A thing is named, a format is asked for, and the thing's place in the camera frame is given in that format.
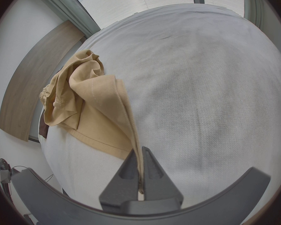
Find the tan shorts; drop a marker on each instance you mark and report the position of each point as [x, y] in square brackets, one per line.
[96, 116]

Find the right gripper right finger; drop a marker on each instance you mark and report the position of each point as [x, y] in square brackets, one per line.
[159, 186]

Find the grey-green curtain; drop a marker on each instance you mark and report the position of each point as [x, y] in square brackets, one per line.
[255, 6]
[79, 15]

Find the bed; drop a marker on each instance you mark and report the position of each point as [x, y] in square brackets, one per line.
[189, 90]

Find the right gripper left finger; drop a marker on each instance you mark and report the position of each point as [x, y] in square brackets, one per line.
[124, 189]

